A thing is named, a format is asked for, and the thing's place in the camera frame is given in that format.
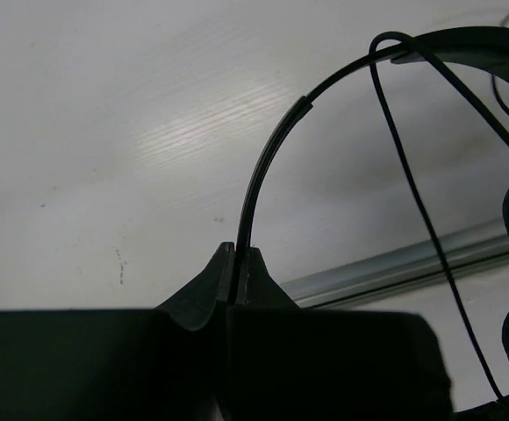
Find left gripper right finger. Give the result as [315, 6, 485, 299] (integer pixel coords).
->
[226, 249, 452, 420]

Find black headphones with cable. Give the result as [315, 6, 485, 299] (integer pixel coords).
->
[232, 12, 509, 420]

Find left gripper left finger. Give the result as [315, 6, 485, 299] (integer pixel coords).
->
[0, 243, 234, 420]

